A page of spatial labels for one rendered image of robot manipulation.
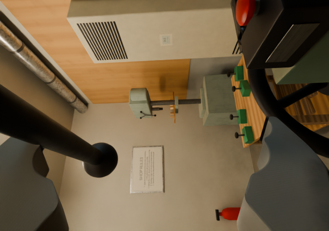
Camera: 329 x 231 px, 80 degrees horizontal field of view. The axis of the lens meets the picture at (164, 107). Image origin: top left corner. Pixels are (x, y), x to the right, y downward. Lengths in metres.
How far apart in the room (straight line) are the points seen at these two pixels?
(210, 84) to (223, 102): 0.25
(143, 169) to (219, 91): 1.51
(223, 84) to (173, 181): 1.47
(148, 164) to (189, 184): 0.63
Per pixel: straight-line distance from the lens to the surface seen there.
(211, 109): 2.19
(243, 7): 0.20
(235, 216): 2.84
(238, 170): 3.05
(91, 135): 3.29
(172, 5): 1.53
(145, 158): 2.97
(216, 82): 2.35
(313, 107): 1.59
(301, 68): 0.26
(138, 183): 2.94
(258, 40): 0.20
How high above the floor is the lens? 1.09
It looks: 2 degrees up
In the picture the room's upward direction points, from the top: 92 degrees counter-clockwise
